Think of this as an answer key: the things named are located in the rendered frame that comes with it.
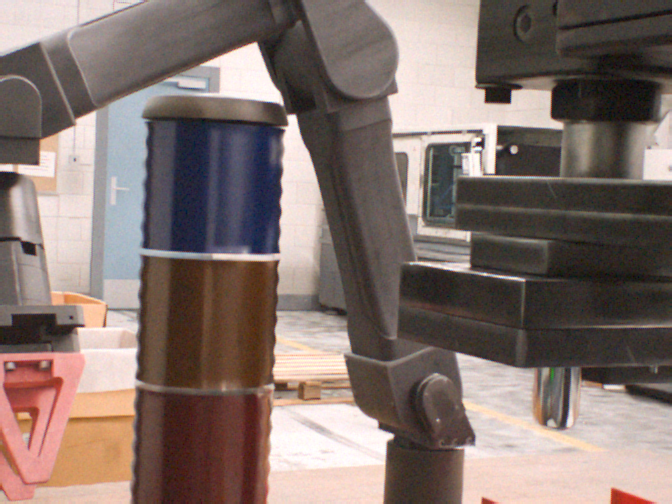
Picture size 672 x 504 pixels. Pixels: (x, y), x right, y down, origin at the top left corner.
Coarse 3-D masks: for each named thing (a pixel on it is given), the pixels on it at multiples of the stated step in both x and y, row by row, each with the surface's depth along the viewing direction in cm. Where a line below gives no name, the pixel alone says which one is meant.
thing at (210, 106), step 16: (160, 96) 34; (176, 96) 34; (192, 96) 33; (208, 96) 33; (224, 96) 34; (144, 112) 34; (160, 112) 34; (176, 112) 33; (192, 112) 33; (208, 112) 33; (224, 112) 33; (240, 112) 33; (256, 112) 34; (272, 112) 34
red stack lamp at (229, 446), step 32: (160, 416) 34; (192, 416) 34; (224, 416) 34; (256, 416) 34; (160, 448) 34; (192, 448) 34; (224, 448) 34; (256, 448) 35; (160, 480) 34; (192, 480) 34; (224, 480) 34; (256, 480) 35
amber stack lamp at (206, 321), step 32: (160, 256) 34; (192, 256) 35; (224, 256) 35; (256, 256) 36; (160, 288) 34; (192, 288) 34; (224, 288) 34; (256, 288) 34; (160, 320) 34; (192, 320) 34; (224, 320) 34; (256, 320) 34; (160, 352) 34; (192, 352) 34; (224, 352) 34; (256, 352) 34; (160, 384) 34; (192, 384) 34; (224, 384) 34; (256, 384) 34
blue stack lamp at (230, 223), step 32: (160, 128) 34; (192, 128) 33; (224, 128) 33; (256, 128) 34; (160, 160) 34; (192, 160) 33; (224, 160) 33; (256, 160) 34; (160, 192) 34; (192, 192) 33; (224, 192) 33; (256, 192) 34; (160, 224) 34; (192, 224) 33; (224, 224) 34; (256, 224) 34
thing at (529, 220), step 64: (576, 128) 59; (640, 128) 59; (512, 192) 59; (576, 192) 55; (640, 192) 52; (512, 256) 57; (576, 256) 56; (640, 256) 57; (448, 320) 57; (512, 320) 53; (576, 320) 54; (640, 320) 55; (576, 384) 55; (640, 384) 58
